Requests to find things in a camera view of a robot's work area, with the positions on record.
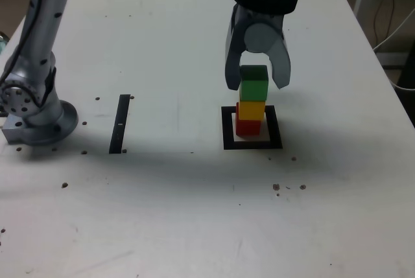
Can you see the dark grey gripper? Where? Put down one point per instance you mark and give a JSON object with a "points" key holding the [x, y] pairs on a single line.
{"points": [[266, 19]]}

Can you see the green cube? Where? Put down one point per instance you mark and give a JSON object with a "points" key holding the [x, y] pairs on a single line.
{"points": [[254, 91]]}

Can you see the yellow cube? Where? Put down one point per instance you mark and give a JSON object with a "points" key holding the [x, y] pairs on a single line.
{"points": [[251, 111]]}

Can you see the red cube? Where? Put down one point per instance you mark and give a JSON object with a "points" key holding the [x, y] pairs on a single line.
{"points": [[248, 128]]}

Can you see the black tape square outline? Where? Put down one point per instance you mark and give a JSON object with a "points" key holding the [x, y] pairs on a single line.
{"points": [[227, 129]]}

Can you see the black tape strip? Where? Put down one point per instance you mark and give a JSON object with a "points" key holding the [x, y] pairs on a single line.
{"points": [[116, 138]]}

